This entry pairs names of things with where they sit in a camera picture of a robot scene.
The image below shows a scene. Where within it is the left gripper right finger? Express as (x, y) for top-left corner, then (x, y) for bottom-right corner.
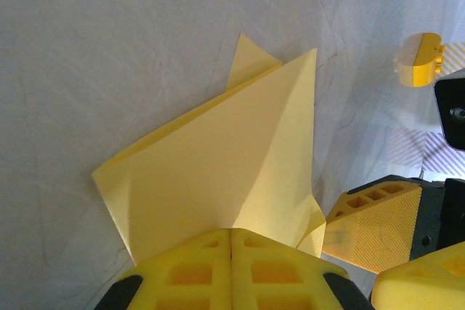
(230, 228), (372, 310)

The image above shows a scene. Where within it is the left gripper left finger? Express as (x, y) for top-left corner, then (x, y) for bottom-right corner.
(94, 228), (233, 310)

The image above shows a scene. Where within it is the yellow paper sheet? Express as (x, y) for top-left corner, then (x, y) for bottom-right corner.
(91, 32), (327, 267)

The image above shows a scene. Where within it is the small yellow plastic block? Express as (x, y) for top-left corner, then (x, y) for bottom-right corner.
(393, 33), (447, 89)

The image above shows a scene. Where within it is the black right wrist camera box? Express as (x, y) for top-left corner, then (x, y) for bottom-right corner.
(434, 68), (465, 151)

